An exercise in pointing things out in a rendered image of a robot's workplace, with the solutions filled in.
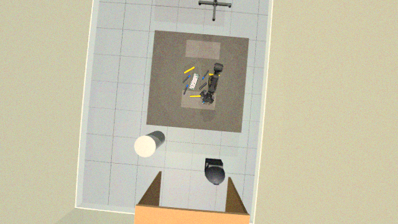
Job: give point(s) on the keyboard with white letter keys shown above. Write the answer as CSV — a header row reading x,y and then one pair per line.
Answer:
x,y
194,81

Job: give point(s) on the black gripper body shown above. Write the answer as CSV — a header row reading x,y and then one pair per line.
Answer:
x,y
203,94

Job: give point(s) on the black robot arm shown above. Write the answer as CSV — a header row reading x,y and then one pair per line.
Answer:
x,y
214,78

